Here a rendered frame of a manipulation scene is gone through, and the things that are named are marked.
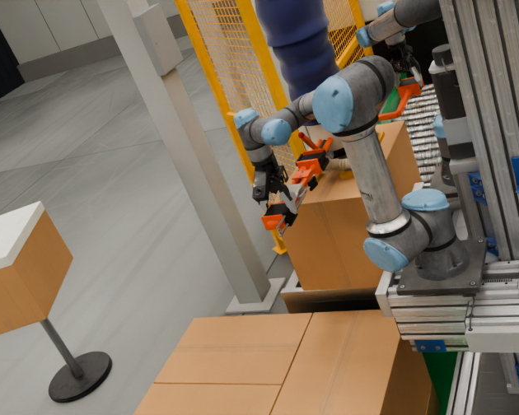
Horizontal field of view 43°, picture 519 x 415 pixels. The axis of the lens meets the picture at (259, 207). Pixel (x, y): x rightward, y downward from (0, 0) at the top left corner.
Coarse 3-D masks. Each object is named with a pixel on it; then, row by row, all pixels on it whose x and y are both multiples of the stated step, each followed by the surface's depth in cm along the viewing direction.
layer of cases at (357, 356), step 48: (192, 336) 285; (240, 336) 273; (288, 336) 261; (336, 336) 251; (384, 336) 241; (192, 384) 257; (240, 384) 248; (288, 384) 237; (336, 384) 229; (384, 384) 221
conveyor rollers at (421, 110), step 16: (416, 96) 432; (432, 96) 419; (416, 112) 409; (432, 112) 397; (416, 128) 386; (432, 128) 382; (416, 144) 371; (432, 144) 359; (416, 160) 356; (432, 160) 344; (432, 176) 329
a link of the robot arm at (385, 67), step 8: (368, 56) 155; (376, 56) 155; (376, 64) 152; (384, 64) 153; (384, 72) 152; (392, 72) 154; (384, 80) 166; (392, 80) 154; (392, 88) 155; (304, 96) 186; (312, 96) 181; (296, 104) 189; (304, 104) 185; (296, 112) 188; (304, 112) 186; (312, 112) 183; (304, 120) 190
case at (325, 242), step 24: (384, 144) 257; (408, 144) 271; (408, 168) 267; (312, 192) 243; (336, 192) 236; (408, 192) 264; (312, 216) 239; (336, 216) 235; (360, 216) 231; (288, 240) 250; (312, 240) 245; (336, 240) 241; (360, 240) 237; (312, 264) 252; (336, 264) 247; (360, 264) 243; (312, 288) 259; (336, 288) 254
